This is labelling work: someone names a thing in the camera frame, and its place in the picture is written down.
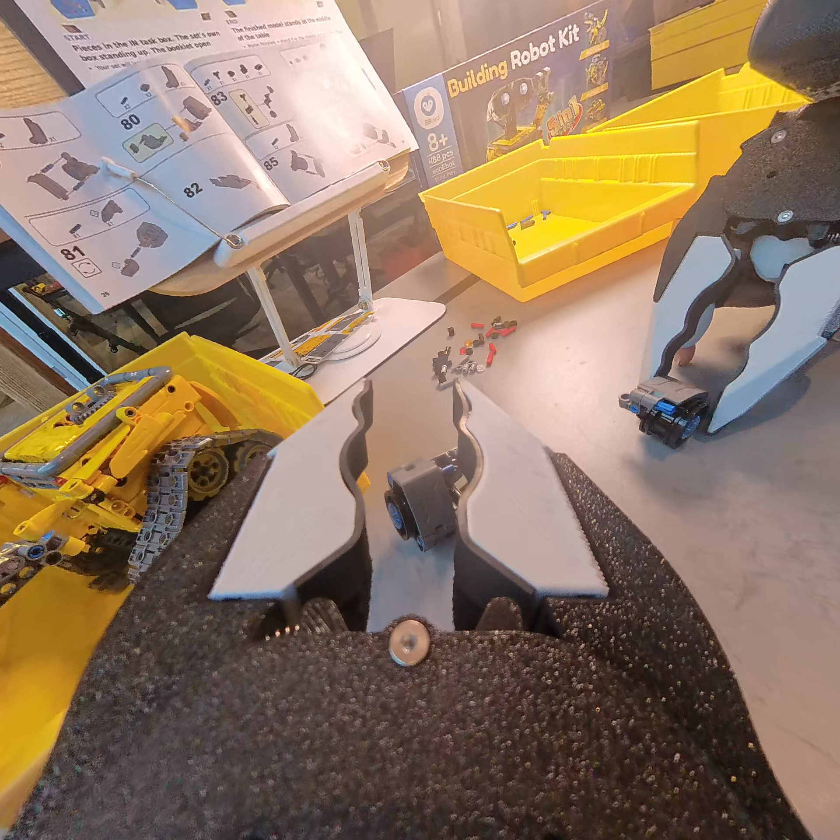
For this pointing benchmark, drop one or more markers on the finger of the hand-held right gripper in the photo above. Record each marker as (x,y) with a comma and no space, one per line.
(682,302)
(781,348)

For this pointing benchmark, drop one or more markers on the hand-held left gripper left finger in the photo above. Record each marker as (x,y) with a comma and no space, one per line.
(295,512)

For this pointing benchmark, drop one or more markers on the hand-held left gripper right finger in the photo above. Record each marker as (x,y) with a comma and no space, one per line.
(525,512)

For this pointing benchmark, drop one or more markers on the grey brick block assembly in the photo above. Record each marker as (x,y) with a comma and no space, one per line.
(426,499)

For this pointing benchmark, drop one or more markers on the grey black wheel assembly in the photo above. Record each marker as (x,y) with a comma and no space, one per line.
(669,410)

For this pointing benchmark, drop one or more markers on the grey desk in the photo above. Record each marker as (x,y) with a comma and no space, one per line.
(656,525)

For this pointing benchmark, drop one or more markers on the white printed task sheet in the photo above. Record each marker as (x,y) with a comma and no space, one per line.
(197,26)

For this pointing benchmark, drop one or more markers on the person's right hand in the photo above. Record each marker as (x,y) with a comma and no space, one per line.
(686,354)

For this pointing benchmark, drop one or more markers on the yellow plastic bin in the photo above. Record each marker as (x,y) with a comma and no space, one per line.
(249,387)
(709,111)

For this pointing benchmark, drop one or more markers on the yellow bin with divider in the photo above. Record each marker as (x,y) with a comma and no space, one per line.
(558,262)

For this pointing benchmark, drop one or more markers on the stacked yellow bins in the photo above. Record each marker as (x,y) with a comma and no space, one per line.
(695,39)

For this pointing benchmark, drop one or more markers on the pile of small brick pins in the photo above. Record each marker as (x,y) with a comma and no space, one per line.
(472,348)

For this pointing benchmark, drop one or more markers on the small blue brick pieces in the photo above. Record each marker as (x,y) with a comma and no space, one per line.
(528,223)

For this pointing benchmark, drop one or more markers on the yellow tracked brick model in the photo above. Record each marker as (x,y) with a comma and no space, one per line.
(131,446)

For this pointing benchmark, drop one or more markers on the yellow black sticker sheet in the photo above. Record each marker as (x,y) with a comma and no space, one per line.
(328,338)

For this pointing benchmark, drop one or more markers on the round wooden booklet stand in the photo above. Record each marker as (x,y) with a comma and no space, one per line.
(407,328)

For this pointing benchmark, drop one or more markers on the blue robot kit box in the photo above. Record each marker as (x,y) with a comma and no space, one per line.
(525,85)

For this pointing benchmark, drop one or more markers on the black backing board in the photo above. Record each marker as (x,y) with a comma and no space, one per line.
(46,56)

